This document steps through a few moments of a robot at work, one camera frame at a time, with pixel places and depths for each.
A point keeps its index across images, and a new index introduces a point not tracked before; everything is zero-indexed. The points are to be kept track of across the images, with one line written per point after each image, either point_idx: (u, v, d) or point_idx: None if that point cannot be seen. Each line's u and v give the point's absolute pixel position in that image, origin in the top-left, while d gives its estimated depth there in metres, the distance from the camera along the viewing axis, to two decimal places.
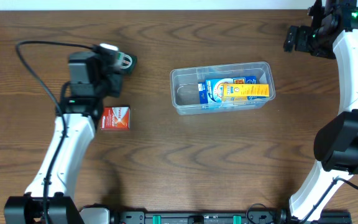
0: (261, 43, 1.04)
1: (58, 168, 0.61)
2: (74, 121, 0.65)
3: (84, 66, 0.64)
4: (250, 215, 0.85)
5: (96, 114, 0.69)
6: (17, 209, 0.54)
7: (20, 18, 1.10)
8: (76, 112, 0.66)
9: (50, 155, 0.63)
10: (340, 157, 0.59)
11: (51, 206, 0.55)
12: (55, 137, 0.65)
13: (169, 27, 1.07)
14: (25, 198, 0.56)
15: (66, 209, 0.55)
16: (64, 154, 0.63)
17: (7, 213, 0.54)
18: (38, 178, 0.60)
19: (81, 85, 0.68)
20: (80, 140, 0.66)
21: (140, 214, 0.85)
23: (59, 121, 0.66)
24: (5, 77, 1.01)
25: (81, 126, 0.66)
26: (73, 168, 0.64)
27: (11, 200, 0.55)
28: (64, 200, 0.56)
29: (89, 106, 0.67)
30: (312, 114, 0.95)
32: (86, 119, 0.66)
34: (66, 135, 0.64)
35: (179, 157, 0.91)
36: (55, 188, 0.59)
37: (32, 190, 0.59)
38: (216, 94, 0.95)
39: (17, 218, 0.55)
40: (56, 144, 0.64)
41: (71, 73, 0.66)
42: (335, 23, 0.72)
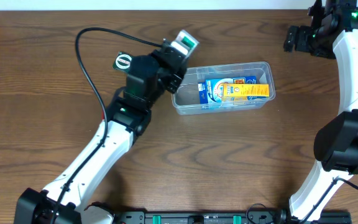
0: (261, 43, 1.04)
1: (81, 177, 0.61)
2: (115, 132, 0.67)
3: (142, 84, 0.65)
4: (250, 215, 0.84)
5: (139, 130, 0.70)
6: (30, 204, 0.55)
7: (20, 18, 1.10)
8: (120, 122, 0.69)
9: (79, 160, 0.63)
10: (340, 157, 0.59)
11: (59, 215, 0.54)
12: (93, 142, 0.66)
13: (169, 27, 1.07)
14: (40, 196, 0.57)
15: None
16: (94, 163, 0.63)
17: (20, 205, 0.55)
18: (61, 180, 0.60)
19: (136, 96, 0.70)
20: (114, 154, 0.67)
21: (140, 214, 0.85)
23: (102, 127, 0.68)
24: (5, 78, 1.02)
25: (120, 140, 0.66)
26: (96, 181, 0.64)
27: (28, 193, 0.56)
28: (74, 213, 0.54)
29: (135, 121, 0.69)
30: (313, 114, 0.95)
32: (128, 134, 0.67)
34: (102, 145, 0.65)
35: (179, 157, 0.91)
36: (71, 197, 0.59)
37: (50, 188, 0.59)
38: (216, 94, 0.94)
39: (26, 213, 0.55)
40: (91, 150, 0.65)
41: (129, 84, 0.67)
42: (335, 23, 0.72)
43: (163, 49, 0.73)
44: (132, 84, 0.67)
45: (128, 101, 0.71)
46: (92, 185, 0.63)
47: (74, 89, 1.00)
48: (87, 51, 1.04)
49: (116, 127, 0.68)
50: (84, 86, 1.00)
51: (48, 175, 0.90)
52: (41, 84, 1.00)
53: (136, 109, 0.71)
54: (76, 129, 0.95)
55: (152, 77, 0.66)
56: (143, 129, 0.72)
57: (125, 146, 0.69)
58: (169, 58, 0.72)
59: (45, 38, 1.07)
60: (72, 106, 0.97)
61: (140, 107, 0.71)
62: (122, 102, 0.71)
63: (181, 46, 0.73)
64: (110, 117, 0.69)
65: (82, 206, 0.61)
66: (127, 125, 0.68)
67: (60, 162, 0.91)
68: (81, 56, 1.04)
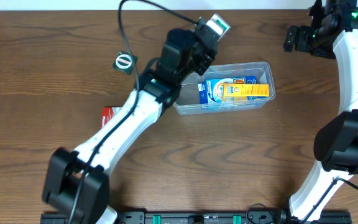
0: (261, 43, 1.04)
1: (112, 141, 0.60)
2: (145, 102, 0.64)
3: (178, 55, 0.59)
4: (250, 215, 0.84)
5: (168, 102, 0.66)
6: (61, 162, 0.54)
7: (20, 19, 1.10)
8: (150, 93, 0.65)
9: (109, 126, 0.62)
10: (341, 157, 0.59)
11: (89, 176, 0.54)
12: (123, 109, 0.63)
13: (169, 27, 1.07)
14: (72, 155, 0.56)
15: (101, 184, 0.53)
16: (123, 130, 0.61)
17: (52, 161, 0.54)
18: (91, 143, 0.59)
19: (168, 68, 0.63)
20: (142, 124, 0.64)
21: (140, 214, 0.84)
23: (133, 96, 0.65)
24: (5, 77, 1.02)
25: (150, 111, 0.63)
26: (124, 147, 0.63)
27: (60, 152, 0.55)
28: (104, 175, 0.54)
29: (165, 93, 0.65)
30: (312, 114, 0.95)
32: (158, 106, 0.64)
34: (132, 114, 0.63)
35: (179, 157, 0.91)
36: (101, 159, 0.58)
37: (81, 150, 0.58)
38: (217, 94, 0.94)
39: (57, 170, 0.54)
40: (121, 117, 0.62)
41: (163, 55, 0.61)
42: (335, 23, 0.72)
43: (197, 27, 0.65)
44: (166, 54, 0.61)
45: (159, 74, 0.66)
46: (120, 150, 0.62)
47: (74, 89, 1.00)
48: (87, 51, 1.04)
49: (146, 98, 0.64)
50: (84, 86, 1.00)
51: None
52: (41, 84, 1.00)
53: (167, 83, 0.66)
54: (76, 130, 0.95)
55: (188, 49, 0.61)
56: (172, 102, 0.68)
57: (153, 117, 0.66)
58: (203, 37, 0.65)
59: (45, 38, 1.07)
60: (72, 106, 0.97)
61: (172, 81, 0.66)
62: (153, 74, 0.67)
63: (217, 25, 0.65)
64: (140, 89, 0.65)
65: (110, 170, 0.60)
66: (156, 97, 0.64)
67: None
68: (81, 56, 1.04)
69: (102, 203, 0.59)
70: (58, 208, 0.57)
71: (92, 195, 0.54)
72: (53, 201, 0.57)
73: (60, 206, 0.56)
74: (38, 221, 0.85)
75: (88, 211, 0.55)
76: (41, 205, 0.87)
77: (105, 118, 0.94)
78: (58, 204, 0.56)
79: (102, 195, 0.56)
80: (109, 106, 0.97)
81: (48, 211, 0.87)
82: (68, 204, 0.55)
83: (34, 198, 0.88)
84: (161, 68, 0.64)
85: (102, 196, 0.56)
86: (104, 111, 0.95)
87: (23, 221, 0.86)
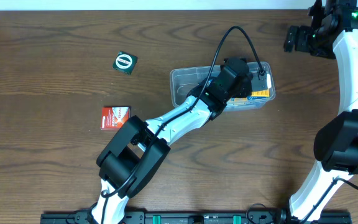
0: (261, 43, 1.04)
1: (174, 125, 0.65)
2: (201, 104, 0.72)
3: (234, 79, 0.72)
4: (250, 215, 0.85)
5: (213, 116, 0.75)
6: (135, 128, 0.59)
7: (20, 19, 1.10)
8: (204, 101, 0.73)
9: (172, 112, 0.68)
10: (341, 157, 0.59)
11: (155, 145, 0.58)
12: (182, 106, 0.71)
13: (170, 27, 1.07)
14: (143, 124, 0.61)
15: (163, 155, 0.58)
16: (183, 121, 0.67)
17: (126, 124, 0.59)
18: (157, 120, 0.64)
19: (221, 88, 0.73)
20: (195, 122, 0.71)
21: (140, 214, 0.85)
23: (191, 98, 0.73)
24: (5, 77, 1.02)
25: (203, 113, 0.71)
26: (176, 137, 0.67)
27: (134, 118, 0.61)
28: (166, 147, 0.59)
29: (215, 106, 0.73)
30: (312, 114, 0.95)
32: (208, 113, 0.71)
34: (190, 111, 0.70)
35: (178, 157, 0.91)
36: (164, 135, 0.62)
37: (150, 122, 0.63)
38: None
39: (127, 134, 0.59)
40: (181, 110, 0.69)
41: (220, 76, 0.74)
42: (335, 23, 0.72)
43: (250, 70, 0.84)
44: (222, 76, 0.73)
45: (212, 89, 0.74)
46: (175, 138, 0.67)
47: (74, 88, 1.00)
48: (86, 51, 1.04)
49: (201, 103, 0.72)
50: (84, 86, 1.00)
51: (48, 175, 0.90)
52: (41, 84, 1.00)
53: (216, 98, 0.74)
54: (76, 130, 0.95)
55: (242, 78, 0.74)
56: (215, 117, 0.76)
57: (199, 122, 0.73)
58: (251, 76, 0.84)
59: (45, 38, 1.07)
60: (72, 106, 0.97)
61: (221, 97, 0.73)
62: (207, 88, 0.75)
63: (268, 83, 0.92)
64: (194, 96, 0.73)
65: None
66: (208, 105, 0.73)
67: (60, 162, 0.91)
68: (81, 56, 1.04)
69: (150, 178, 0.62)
70: (111, 172, 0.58)
71: (149, 164, 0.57)
72: (109, 163, 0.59)
73: (114, 172, 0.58)
74: (38, 221, 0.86)
75: (142, 178, 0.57)
76: (41, 205, 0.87)
77: (105, 118, 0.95)
78: (113, 167, 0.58)
79: (156, 168, 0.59)
80: (109, 106, 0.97)
81: (48, 211, 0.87)
82: (122, 171, 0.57)
83: (34, 198, 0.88)
84: (214, 86, 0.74)
85: (156, 168, 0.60)
86: (104, 111, 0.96)
87: (23, 221, 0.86)
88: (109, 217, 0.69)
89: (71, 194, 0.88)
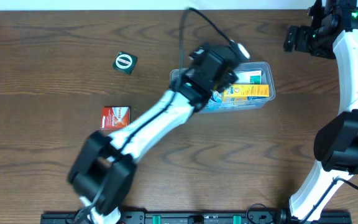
0: (261, 43, 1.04)
1: (145, 132, 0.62)
2: (178, 102, 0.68)
3: (219, 64, 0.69)
4: (250, 215, 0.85)
5: (198, 107, 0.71)
6: (96, 145, 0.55)
7: (20, 19, 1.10)
8: (183, 94, 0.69)
9: (144, 118, 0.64)
10: (340, 157, 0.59)
11: (120, 162, 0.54)
12: (157, 106, 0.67)
13: (169, 27, 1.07)
14: (106, 139, 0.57)
15: (128, 174, 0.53)
16: (156, 126, 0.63)
17: (87, 142, 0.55)
18: (125, 131, 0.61)
19: (205, 76, 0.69)
20: (171, 123, 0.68)
21: (140, 214, 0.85)
23: (168, 94, 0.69)
24: (5, 77, 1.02)
25: (182, 111, 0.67)
26: (150, 144, 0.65)
27: (96, 134, 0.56)
28: (133, 164, 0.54)
29: (198, 97, 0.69)
30: (312, 114, 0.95)
32: (189, 107, 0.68)
34: (166, 111, 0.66)
35: (178, 157, 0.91)
36: (132, 149, 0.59)
37: (115, 136, 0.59)
38: (216, 94, 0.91)
39: (90, 152, 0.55)
40: (155, 112, 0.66)
41: (204, 61, 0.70)
42: (335, 23, 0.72)
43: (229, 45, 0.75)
44: (207, 62, 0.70)
45: (195, 78, 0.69)
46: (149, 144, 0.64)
47: (74, 88, 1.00)
48: (87, 51, 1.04)
49: (180, 98, 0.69)
50: (84, 86, 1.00)
51: (48, 175, 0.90)
52: (41, 84, 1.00)
53: (201, 88, 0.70)
54: (76, 130, 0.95)
55: (228, 64, 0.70)
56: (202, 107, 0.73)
57: (181, 117, 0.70)
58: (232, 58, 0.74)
59: (45, 38, 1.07)
60: (72, 106, 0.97)
61: (205, 88, 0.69)
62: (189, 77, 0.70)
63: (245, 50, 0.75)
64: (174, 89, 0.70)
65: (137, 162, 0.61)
66: (189, 99, 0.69)
67: (60, 162, 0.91)
68: (81, 56, 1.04)
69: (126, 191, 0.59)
70: (82, 190, 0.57)
71: (115, 183, 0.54)
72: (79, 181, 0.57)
73: (86, 190, 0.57)
74: (38, 221, 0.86)
75: (111, 196, 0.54)
76: (41, 205, 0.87)
77: (105, 118, 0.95)
78: (82, 186, 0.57)
79: (128, 183, 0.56)
80: (109, 106, 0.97)
81: (48, 211, 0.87)
82: (92, 190, 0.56)
83: (34, 198, 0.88)
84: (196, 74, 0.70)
85: (128, 183, 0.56)
86: (104, 111, 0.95)
87: (23, 221, 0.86)
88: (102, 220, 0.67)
89: (71, 194, 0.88)
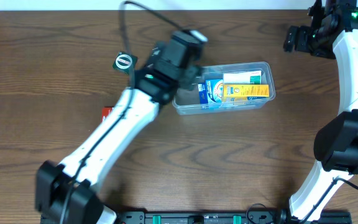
0: (261, 43, 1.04)
1: (102, 149, 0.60)
2: (137, 104, 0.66)
3: (184, 49, 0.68)
4: (250, 215, 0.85)
5: (165, 99, 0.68)
6: (48, 177, 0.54)
7: (20, 19, 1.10)
8: (146, 89, 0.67)
9: (99, 133, 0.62)
10: (340, 157, 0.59)
11: (75, 191, 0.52)
12: (114, 114, 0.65)
13: (169, 27, 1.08)
14: (58, 168, 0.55)
15: (86, 202, 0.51)
16: (114, 137, 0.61)
17: (38, 176, 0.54)
18: (79, 155, 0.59)
19: (171, 63, 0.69)
20: (134, 127, 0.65)
21: (140, 214, 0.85)
23: (126, 96, 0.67)
24: (5, 78, 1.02)
25: (143, 113, 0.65)
26: (114, 157, 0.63)
27: (46, 166, 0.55)
28: (89, 191, 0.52)
29: (163, 88, 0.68)
30: (312, 114, 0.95)
32: (153, 103, 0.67)
34: (123, 117, 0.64)
35: (179, 157, 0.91)
36: (89, 172, 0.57)
37: (67, 163, 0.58)
38: (216, 94, 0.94)
39: (45, 185, 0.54)
40: (112, 121, 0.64)
41: (168, 48, 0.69)
42: (335, 23, 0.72)
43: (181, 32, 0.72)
44: (170, 48, 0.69)
45: (160, 68, 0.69)
46: (114, 155, 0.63)
47: (74, 89, 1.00)
48: (87, 51, 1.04)
49: (141, 96, 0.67)
50: (84, 86, 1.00)
51: None
52: (41, 84, 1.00)
53: (165, 78, 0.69)
54: (76, 130, 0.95)
55: (193, 52, 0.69)
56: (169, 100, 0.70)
57: (147, 116, 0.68)
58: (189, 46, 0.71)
59: (45, 38, 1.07)
60: (72, 106, 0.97)
61: (171, 76, 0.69)
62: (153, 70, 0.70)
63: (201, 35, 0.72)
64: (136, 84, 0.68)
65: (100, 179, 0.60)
66: (151, 94, 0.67)
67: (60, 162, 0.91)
68: (81, 56, 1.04)
69: (96, 216, 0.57)
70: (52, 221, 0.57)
71: (77, 213, 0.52)
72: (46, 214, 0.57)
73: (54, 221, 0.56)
74: (38, 221, 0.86)
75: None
76: None
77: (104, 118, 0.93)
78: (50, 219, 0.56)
79: (92, 210, 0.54)
80: (109, 106, 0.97)
81: None
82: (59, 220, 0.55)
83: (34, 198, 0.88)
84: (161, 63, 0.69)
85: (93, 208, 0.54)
86: (104, 111, 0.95)
87: (23, 221, 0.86)
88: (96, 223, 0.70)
89: None
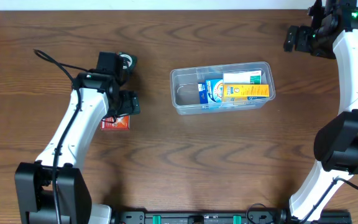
0: (262, 43, 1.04)
1: (69, 140, 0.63)
2: (88, 96, 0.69)
3: (114, 55, 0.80)
4: (250, 215, 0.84)
5: (111, 92, 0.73)
6: (28, 175, 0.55)
7: (21, 19, 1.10)
8: (90, 87, 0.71)
9: (61, 128, 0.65)
10: (340, 157, 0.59)
11: (60, 177, 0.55)
12: (70, 110, 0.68)
13: (169, 27, 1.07)
14: (35, 166, 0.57)
15: (74, 180, 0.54)
16: (78, 126, 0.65)
17: (17, 178, 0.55)
18: (50, 148, 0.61)
19: (107, 69, 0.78)
20: (94, 116, 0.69)
21: (140, 214, 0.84)
23: (75, 95, 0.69)
24: (5, 77, 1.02)
25: (96, 102, 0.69)
26: (84, 144, 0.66)
27: (22, 167, 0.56)
28: (74, 171, 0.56)
29: (105, 82, 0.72)
30: (312, 114, 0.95)
32: (102, 95, 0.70)
34: (80, 110, 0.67)
35: (178, 157, 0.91)
36: (65, 159, 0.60)
37: (43, 158, 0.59)
38: (217, 94, 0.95)
39: (26, 185, 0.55)
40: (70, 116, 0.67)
41: (101, 58, 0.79)
42: (335, 23, 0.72)
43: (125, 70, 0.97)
44: (103, 58, 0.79)
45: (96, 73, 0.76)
46: (82, 144, 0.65)
47: None
48: (86, 51, 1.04)
49: (88, 92, 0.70)
50: None
51: None
52: (41, 84, 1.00)
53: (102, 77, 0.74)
54: None
55: (121, 63, 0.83)
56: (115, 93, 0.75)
57: (101, 108, 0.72)
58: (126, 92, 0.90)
59: (45, 38, 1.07)
60: None
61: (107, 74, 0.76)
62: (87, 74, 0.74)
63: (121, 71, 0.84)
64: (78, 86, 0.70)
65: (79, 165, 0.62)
66: (97, 88, 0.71)
67: None
68: (81, 56, 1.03)
69: (85, 199, 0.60)
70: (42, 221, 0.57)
71: (69, 194, 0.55)
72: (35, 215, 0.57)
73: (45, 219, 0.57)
74: None
75: (71, 206, 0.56)
76: None
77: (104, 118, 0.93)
78: (43, 219, 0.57)
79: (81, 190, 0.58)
80: None
81: None
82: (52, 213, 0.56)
83: None
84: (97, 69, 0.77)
85: (81, 186, 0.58)
86: None
87: None
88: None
89: None
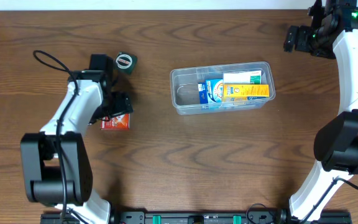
0: (261, 43, 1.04)
1: (69, 114, 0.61)
2: (85, 83, 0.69)
3: (106, 56, 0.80)
4: (250, 215, 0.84)
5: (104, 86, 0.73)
6: (32, 142, 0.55)
7: (21, 19, 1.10)
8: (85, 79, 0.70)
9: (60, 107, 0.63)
10: (341, 157, 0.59)
11: (63, 141, 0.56)
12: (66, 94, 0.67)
13: (169, 27, 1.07)
14: (38, 135, 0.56)
15: (78, 142, 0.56)
16: (77, 104, 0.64)
17: (22, 147, 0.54)
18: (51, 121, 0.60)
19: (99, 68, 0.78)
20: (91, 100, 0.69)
21: (140, 214, 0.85)
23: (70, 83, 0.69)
24: (5, 77, 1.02)
25: (92, 88, 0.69)
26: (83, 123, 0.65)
27: (25, 136, 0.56)
28: (76, 135, 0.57)
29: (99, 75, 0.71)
30: (312, 114, 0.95)
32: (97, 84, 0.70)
34: (78, 93, 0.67)
35: (179, 157, 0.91)
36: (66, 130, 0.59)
37: (45, 128, 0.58)
38: (216, 94, 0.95)
39: (31, 153, 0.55)
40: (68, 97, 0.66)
41: (93, 60, 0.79)
42: (335, 23, 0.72)
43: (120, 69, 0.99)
44: (95, 60, 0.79)
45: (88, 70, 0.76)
46: (81, 124, 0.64)
47: None
48: (86, 51, 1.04)
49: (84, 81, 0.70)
50: None
51: None
52: (41, 84, 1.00)
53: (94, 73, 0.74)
54: None
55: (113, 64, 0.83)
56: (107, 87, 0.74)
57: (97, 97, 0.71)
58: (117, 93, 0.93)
59: (45, 38, 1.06)
60: None
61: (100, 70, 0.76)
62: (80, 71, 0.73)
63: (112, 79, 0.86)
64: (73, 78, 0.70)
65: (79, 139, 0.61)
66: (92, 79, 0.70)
67: None
68: (81, 56, 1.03)
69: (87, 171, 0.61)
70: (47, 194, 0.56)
71: (74, 157, 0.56)
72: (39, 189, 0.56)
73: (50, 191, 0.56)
74: (38, 221, 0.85)
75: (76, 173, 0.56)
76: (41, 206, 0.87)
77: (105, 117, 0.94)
78: (47, 189, 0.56)
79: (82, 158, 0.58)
80: None
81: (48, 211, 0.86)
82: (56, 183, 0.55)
83: None
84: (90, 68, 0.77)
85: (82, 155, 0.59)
86: None
87: (23, 221, 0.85)
88: (95, 216, 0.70)
89: None
